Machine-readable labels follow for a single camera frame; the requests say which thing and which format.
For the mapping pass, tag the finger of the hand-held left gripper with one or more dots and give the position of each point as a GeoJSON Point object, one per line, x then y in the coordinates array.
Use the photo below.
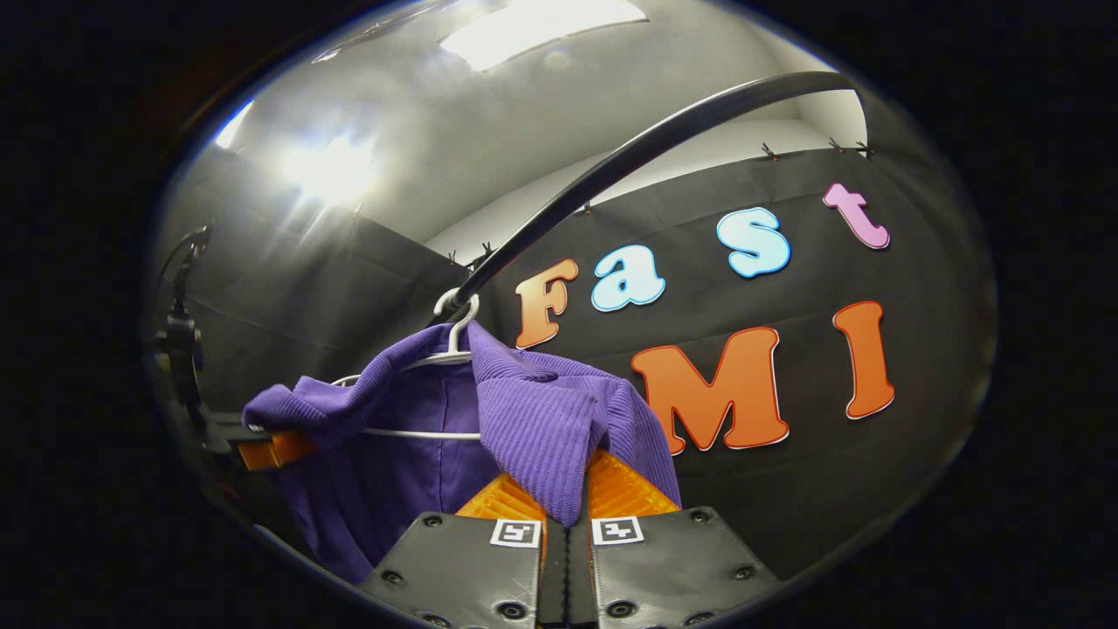
{"type": "Point", "coordinates": [271, 450]}

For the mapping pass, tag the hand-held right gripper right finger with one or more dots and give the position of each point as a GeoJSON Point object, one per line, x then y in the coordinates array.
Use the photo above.
{"type": "Point", "coordinates": [672, 568]}

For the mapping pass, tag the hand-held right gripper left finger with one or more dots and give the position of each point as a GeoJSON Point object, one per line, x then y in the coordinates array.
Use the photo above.
{"type": "Point", "coordinates": [463, 568]}

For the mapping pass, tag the black camera stand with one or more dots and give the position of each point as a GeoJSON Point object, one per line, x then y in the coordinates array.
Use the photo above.
{"type": "Point", "coordinates": [179, 341]}

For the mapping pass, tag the black clothes rail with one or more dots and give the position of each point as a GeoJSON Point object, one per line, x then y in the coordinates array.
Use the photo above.
{"type": "Point", "coordinates": [629, 153]}

